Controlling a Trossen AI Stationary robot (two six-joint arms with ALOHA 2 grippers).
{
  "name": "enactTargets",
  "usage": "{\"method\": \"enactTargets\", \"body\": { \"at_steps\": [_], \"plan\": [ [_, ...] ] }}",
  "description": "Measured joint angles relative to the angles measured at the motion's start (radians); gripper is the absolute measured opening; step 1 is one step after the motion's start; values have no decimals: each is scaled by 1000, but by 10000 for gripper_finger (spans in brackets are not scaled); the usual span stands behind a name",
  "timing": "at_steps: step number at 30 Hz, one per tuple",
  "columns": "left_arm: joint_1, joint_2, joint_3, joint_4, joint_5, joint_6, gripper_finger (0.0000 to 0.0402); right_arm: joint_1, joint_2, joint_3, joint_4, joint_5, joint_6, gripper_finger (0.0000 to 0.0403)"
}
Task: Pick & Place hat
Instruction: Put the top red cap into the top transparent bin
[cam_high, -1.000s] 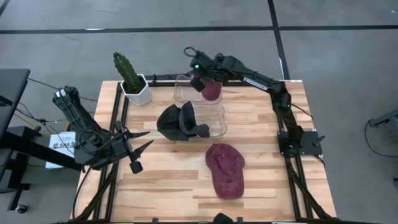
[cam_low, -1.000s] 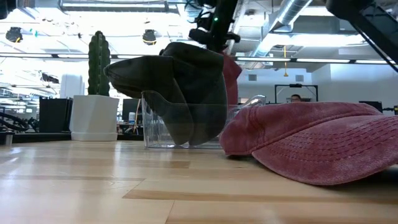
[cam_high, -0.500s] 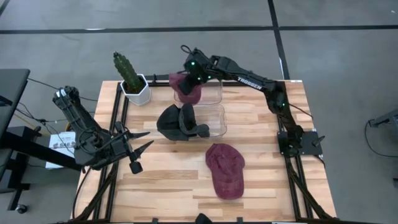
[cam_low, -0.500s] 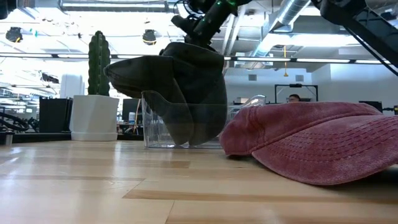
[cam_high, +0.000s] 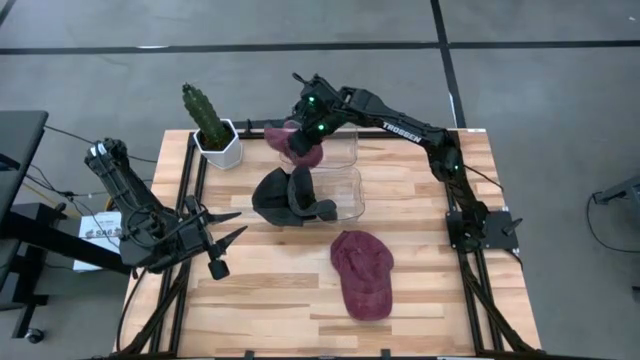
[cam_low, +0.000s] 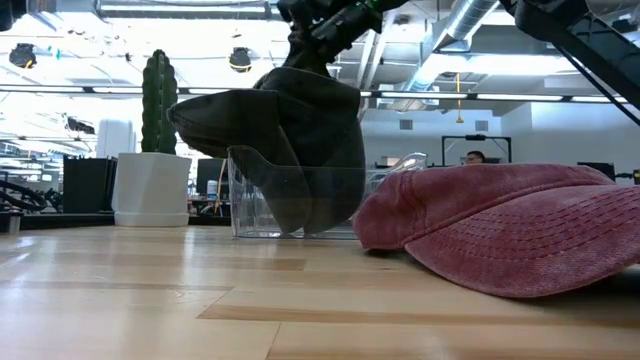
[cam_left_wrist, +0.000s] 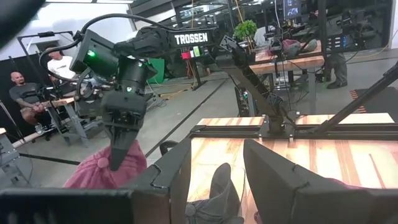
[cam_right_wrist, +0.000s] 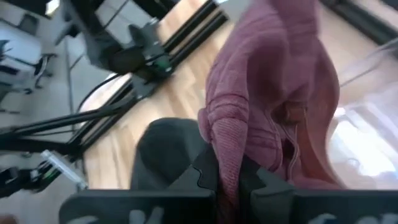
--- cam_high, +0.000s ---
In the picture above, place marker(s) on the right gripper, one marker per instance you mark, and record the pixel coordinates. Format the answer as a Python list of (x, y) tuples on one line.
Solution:
[(305, 142)]

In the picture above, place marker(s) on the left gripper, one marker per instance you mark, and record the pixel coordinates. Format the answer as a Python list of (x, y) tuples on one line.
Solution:
[(192, 240)]

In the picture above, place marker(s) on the maroon baseball cap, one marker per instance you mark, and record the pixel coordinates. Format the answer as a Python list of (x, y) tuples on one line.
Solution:
[(277, 140), (365, 270)]

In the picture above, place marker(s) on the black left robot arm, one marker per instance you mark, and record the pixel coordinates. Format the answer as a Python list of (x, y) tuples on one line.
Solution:
[(130, 200)]

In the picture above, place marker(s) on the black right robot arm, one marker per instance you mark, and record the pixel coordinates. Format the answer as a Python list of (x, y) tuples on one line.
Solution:
[(415, 132)]

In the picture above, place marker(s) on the clear plastic bin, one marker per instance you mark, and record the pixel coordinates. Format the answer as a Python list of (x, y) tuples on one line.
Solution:
[(345, 150), (347, 192)]

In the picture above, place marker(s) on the white hexagonal plant pot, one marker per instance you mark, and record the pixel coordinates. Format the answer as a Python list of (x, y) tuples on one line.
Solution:
[(225, 157)]

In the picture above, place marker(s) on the green cactus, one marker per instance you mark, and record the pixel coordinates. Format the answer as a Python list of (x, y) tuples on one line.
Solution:
[(205, 117)]

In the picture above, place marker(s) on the white paper label sheet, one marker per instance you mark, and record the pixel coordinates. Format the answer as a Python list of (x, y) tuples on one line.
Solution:
[(95, 235)]

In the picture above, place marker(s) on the black caster wheel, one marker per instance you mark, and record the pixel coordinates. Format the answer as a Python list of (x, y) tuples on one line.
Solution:
[(35, 335)]

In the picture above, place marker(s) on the black side desk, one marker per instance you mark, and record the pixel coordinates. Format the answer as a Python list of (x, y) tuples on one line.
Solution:
[(20, 145)]

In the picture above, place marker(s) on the grey equipment stand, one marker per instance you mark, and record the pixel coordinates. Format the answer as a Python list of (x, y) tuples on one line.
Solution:
[(625, 192)]

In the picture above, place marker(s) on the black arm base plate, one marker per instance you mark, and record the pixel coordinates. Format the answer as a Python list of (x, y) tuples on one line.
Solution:
[(500, 232)]

